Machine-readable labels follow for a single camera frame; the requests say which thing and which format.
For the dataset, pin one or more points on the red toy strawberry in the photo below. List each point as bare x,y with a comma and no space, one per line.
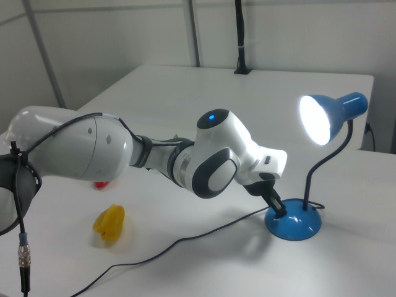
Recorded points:
100,185

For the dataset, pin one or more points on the black clamped pole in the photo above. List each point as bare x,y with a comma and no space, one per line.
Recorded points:
240,37

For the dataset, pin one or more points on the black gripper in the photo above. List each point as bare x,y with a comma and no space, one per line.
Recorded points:
258,187

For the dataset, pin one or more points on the grey partition frame post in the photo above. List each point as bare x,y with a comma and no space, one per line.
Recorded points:
195,34
46,62

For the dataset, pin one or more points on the blue desk lamp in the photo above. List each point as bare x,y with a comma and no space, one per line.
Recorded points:
321,119

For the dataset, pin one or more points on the yellow toy starfruit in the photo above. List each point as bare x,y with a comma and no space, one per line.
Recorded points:
109,224

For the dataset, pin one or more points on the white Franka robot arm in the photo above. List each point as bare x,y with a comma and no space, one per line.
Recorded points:
216,148

